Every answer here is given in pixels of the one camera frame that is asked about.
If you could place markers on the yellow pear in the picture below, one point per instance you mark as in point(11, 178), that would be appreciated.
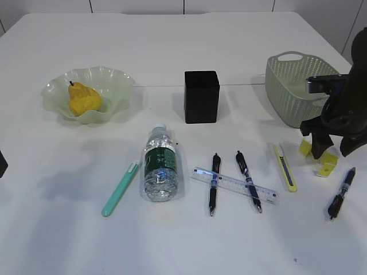
point(83, 98)

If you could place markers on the black pen left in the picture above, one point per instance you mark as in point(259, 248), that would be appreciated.
point(213, 186)

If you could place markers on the black pen right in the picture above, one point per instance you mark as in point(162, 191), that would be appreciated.
point(337, 202)

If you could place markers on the clear plastic ruler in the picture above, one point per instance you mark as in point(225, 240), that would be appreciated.
point(234, 185)

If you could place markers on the yellow utility knife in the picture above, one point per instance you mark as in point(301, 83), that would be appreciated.
point(285, 169)

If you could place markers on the black pen middle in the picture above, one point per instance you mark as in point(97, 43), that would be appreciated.
point(252, 190)

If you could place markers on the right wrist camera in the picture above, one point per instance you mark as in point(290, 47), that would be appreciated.
point(327, 84)

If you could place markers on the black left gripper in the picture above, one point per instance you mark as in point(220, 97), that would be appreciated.
point(3, 165)

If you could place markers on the black square pen holder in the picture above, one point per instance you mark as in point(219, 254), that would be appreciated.
point(201, 97)

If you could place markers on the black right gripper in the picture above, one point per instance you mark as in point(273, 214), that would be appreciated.
point(332, 121)

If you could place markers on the yellow waste paper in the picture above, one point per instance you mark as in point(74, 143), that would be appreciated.
point(325, 164)

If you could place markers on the green wavy glass plate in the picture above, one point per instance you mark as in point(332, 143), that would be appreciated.
point(114, 86)

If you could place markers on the green woven plastic basket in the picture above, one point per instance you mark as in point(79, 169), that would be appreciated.
point(286, 86)

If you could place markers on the clear plastic water bottle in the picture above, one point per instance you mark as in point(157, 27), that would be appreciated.
point(160, 166)

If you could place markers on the black pen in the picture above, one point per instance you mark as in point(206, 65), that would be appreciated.
point(337, 202)
point(252, 190)
point(213, 186)

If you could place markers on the mint green utility knife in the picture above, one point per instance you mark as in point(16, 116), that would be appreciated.
point(120, 189)

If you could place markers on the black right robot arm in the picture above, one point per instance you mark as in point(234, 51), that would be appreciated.
point(353, 95)

